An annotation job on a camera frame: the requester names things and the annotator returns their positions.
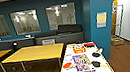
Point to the metal frame rack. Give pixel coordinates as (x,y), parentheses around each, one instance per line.
(121,20)

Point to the small black speaker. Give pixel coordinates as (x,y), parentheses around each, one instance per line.
(14,46)

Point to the orange game paddle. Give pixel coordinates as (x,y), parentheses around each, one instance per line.
(67,65)

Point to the cardboard box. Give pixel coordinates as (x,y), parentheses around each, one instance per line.
(117,41)

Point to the red black game paddle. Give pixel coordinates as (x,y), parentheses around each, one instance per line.
(89,45)

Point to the brown wooden door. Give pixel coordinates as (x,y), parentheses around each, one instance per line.
(112,18)

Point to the black sofa cushion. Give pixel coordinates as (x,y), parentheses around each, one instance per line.
(69,28)

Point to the pale framed wall sign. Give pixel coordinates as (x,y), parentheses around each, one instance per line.
(101,19)

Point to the orange bowl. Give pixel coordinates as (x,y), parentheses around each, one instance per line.
(79,48)

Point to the white bench sign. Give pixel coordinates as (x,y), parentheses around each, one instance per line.
(48,41)

